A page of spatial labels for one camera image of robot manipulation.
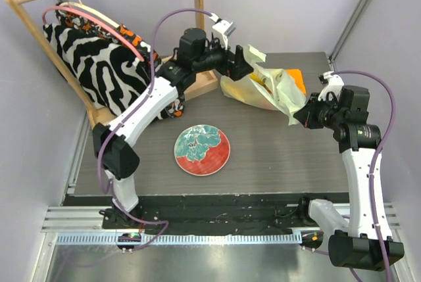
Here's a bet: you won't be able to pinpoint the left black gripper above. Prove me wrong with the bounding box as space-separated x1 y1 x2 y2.
194 35 255 82

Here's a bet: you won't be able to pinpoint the pale yellow plastic bag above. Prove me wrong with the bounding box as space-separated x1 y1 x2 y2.
220 45 307 126

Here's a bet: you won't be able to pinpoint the fake yellow bananas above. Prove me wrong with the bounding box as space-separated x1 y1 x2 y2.
249 73 272 94

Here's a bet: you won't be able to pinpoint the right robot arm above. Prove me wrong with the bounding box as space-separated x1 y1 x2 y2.
294 85 405 271

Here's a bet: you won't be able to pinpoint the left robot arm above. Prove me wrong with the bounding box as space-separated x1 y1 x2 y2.
93 23 253 229

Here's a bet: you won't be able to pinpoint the wooden clothes rack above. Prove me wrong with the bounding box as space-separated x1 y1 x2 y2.
1 0 195 133

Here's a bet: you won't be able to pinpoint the orange folded cloth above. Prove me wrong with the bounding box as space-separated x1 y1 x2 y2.
287 69 307 95

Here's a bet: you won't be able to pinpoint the red and teal plate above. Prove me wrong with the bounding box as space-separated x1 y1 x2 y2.
174 124 231 177

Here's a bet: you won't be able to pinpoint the pink clothes hanger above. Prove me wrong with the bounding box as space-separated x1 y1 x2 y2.
41 6 145 62

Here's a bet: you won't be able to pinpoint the zebra print garment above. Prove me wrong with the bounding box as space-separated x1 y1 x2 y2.
43 23 151 116

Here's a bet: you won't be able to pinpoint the cream clothes hanger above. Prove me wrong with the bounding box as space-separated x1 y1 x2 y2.
55 2 119 31

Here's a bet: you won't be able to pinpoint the orange patterned garment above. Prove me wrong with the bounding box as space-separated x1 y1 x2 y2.
54 9 187 121

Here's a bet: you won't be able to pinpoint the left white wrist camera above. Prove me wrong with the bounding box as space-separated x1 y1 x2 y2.
209 12 236 50

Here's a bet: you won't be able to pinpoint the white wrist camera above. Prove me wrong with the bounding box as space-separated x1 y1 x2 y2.
209 12 236 50
318 71 344 101

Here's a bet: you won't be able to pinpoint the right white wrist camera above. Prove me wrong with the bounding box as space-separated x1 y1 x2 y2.
318 71 344 101

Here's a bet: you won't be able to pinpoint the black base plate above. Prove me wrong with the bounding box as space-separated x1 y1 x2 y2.
63 193 349 236

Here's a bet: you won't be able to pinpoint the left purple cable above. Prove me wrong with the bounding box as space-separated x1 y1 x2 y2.
97 9 214 252

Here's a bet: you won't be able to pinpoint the slotted cable duct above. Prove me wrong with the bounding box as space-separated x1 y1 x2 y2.
56 231 302 246

